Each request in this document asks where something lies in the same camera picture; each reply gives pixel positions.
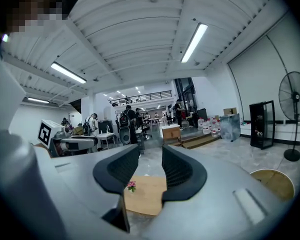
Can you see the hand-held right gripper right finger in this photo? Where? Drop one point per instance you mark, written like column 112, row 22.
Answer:
column 215, row 184

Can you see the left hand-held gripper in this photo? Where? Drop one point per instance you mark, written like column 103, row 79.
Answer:
column 65, row 144

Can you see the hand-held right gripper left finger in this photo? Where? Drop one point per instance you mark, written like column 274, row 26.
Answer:
column 85, row 174

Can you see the white sink table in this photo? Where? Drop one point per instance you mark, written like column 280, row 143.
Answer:
column 106, row 136

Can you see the wooden platform steps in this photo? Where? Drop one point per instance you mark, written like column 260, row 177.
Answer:
column 200, row 141

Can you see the pink flower bunch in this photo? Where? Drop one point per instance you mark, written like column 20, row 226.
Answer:
column 131, row 185

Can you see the long ceiling tube lamp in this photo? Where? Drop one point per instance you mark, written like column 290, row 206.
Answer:
column 194, row 42
column 38, row 100
column 68, row 72

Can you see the group of water bottles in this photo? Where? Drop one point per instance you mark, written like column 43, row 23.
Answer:
column 210, row 127

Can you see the clear plastic bag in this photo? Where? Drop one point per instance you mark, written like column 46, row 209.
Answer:
column 230, row 127

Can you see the round wooden table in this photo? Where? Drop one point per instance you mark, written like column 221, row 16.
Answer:
column 275, row 184

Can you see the rectangular wooden table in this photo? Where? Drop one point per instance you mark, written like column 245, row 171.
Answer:
column 146, row 196

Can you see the small wooden cabinet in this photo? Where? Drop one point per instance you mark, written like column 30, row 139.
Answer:
column 171, row 133

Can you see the cardboard box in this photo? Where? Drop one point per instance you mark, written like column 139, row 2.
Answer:
column 230, row 111

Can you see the black glass display cabinet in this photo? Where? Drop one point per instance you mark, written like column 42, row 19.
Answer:
column 262, row 124

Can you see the person's light shirt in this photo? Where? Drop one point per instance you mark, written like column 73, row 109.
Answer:
column 5, row 94

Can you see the black mezzanine railing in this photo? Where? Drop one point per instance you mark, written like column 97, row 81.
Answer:
column 142, row 97

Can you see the black standing fan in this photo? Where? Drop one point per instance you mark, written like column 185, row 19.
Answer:
column 293, row 96

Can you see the person's head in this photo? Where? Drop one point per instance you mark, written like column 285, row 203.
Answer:
column 32, row 6

